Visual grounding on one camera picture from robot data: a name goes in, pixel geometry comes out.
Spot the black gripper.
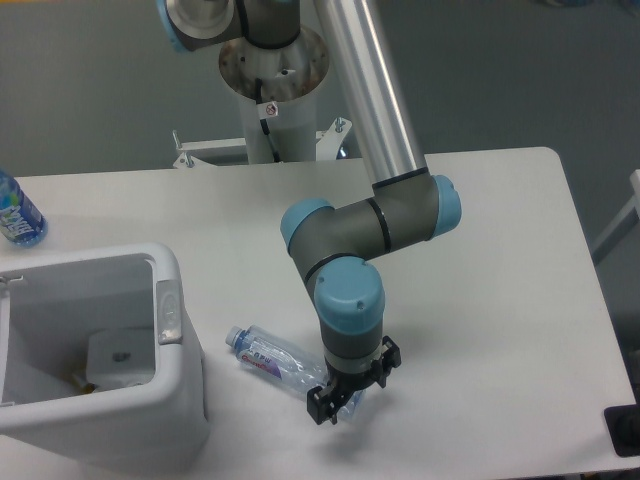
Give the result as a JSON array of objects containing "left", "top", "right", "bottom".
[{"left": 306, "top": 336, "right": 402, "bottom": 425}]

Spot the clear plastic bottle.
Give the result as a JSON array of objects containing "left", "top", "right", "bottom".
[{"left": 224, "top": 324, "right": 368, "bottom": 424}]

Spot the white plastic packet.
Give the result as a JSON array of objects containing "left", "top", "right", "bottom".
[{"left": 86, "top": 328, "right": 155, "bottom": 391}]

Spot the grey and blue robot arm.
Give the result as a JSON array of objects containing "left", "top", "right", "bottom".
[{"left": 157, "top": 1, "right": 462, "bottom": 424}]

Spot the crumpled trash in can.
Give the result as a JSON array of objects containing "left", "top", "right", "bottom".
[{"left": 71, "top": 370, "right": 96, "bottom": 395}]

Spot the white plastic trash can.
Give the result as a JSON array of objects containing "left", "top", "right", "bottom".
[{"left": 1, "top": 243, "right": 210, "bottom": 474}]

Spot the black clamp at table edge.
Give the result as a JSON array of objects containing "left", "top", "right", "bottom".
[{"left": 604, "top": 404, "right": 639, "bottom": 458}]

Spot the blue labelled water bottle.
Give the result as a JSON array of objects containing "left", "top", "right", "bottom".
[{"left": 1, "top": 171, "right": 48, "bottom": 248}]

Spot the white pedestal base frame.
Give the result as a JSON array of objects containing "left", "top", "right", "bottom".
[{"left": 172, "top": 116, "right": 353, "bottom": 169}]

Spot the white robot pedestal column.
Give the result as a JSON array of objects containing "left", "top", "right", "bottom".
[{"left": 219, "top": 26, "right": 330, "bottom": 164}]

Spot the black cable on pedestal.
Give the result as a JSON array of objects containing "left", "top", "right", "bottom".
[{"left": 254, "top": 77, "right": 282, "bottom": 164}]

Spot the white frame at right edge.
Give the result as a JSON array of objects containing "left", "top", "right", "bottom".
[{"left": 591, "top": 169, "right": 639, "bottom": 265}]

